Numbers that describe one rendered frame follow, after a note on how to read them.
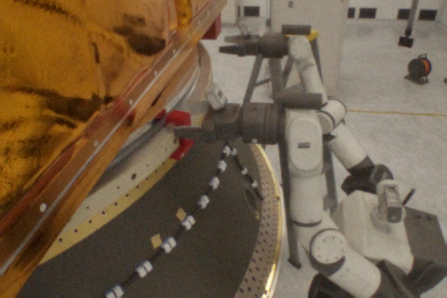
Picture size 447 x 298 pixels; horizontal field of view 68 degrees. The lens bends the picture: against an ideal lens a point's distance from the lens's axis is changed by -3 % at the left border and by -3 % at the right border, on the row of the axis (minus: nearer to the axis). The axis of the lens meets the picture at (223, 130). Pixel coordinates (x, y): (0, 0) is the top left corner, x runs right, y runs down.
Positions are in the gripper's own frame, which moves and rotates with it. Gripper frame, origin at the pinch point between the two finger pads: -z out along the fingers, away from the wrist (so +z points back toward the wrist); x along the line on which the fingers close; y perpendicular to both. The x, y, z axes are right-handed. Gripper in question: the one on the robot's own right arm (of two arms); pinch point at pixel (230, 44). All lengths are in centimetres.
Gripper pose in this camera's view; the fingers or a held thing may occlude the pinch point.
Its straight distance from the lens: 118.8
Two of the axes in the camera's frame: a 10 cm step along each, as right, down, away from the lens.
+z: 9.8, 0.6, -1.6
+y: 0.3, 8.4, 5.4
